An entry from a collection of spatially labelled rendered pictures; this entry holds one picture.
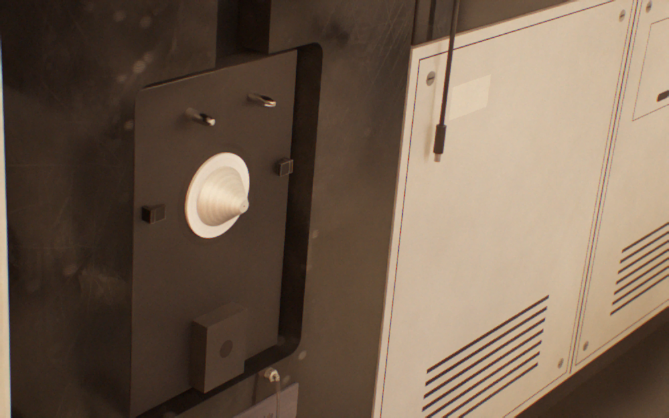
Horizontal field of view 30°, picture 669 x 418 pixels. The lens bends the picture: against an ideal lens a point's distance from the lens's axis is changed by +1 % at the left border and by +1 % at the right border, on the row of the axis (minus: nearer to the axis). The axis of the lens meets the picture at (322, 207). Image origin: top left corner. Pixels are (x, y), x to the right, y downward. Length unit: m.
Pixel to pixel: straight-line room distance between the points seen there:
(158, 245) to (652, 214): 0.84
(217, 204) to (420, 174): 0.26
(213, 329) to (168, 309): 0.04
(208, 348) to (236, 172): 0.13
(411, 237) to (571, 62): 0.27
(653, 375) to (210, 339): 0.90
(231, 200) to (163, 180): 0.05
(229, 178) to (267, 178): 0.06
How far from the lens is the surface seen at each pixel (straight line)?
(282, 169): 0.90
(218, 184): 0.85
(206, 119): 0.81
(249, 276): 0.93
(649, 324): 1.77
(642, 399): 1.63
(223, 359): 0.91
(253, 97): 0.86
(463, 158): 1.11
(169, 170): 0.82
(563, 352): 1.46
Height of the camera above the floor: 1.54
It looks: 23 degrees down
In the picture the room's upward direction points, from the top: 5 degrees clockwise
